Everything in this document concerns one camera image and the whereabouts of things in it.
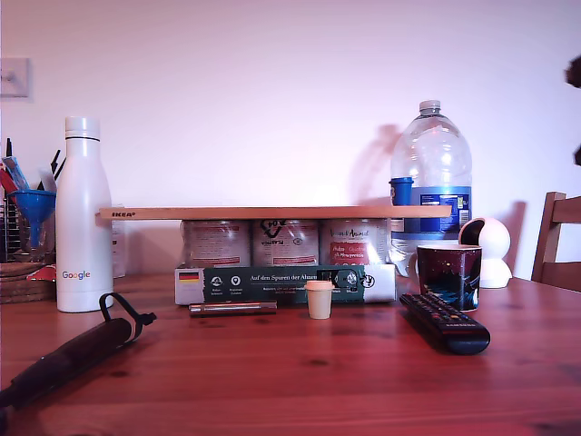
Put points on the large clear plastic water bottle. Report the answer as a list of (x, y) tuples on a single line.
[(431, 154)]

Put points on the white Google steel bottle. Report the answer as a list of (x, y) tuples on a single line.
[(84, 218)]

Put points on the wooden IKEA board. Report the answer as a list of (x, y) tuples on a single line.
[(272, 212)]

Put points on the glass jar with black logo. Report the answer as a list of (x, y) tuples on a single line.
[(286, 247)]

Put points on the small beige lidded cup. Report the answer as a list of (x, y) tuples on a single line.
[(319, 302)]

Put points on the silver metal tube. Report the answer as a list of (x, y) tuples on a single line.
[(231, 309)]

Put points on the small blue capped container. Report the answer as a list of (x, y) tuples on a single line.
[(401, 191)]

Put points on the dark mug with night print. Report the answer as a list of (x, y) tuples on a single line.
[(449, 277)]

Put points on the white container with barcode label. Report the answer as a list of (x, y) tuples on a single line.
[(119, 250)]

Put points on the black remote control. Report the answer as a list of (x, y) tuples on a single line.
[(447, 324)]

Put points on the clear glass jar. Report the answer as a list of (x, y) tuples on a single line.
[(43, 240)]

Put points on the white flat stick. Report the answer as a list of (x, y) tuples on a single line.
[(45, 175)]

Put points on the red printed packet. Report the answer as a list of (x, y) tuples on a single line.
[(43, 273)]

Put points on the blue plastic funnel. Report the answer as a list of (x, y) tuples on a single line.
[(32, 204)]

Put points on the brown wooden chair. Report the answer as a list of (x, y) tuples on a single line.
[(563, 213)]

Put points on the stack of cork coasters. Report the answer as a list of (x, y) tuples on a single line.
[(22, 286)]

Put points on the blue pen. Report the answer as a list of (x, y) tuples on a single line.
[(16, 172)]

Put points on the red pen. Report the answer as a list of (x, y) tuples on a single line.
[(6, 181)]

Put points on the thin black pen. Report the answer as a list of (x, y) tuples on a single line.
[(7, 147)]

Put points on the white round security camera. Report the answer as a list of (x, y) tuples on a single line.
[(497, 240)]

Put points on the white wall switch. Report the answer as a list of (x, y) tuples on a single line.
[(16, 77)]

